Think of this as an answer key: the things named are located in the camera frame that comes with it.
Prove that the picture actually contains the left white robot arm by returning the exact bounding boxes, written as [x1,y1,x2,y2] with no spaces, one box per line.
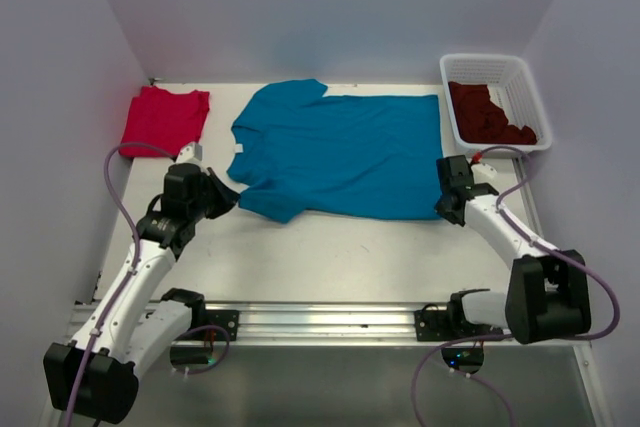
[43,162,239,424]

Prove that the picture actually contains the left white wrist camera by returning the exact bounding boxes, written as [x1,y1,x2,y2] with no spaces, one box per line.
[175,142,203,167]

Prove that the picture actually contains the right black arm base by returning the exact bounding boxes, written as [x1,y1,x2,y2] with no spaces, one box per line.
[413,289,504,375]

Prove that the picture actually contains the white plastic basket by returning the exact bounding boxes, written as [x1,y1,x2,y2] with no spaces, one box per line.
[439,53,552,155]

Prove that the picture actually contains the dark red t shirt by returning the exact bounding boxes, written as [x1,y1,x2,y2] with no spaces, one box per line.
[448,82,537,145]

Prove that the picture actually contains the folded red t shirt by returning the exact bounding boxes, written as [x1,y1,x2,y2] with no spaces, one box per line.
[119,86,210,158]

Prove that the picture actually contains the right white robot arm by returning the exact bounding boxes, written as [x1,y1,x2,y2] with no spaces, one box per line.
[435,155,591,344]

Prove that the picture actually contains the blue t shirt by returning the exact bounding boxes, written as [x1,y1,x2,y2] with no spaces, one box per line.
[227,79,443,223]

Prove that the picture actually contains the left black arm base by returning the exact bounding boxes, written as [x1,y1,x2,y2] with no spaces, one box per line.
[161,288,239,376]

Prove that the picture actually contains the aluminium mounting rail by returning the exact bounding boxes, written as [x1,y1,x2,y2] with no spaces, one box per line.
[206,301,425,347]

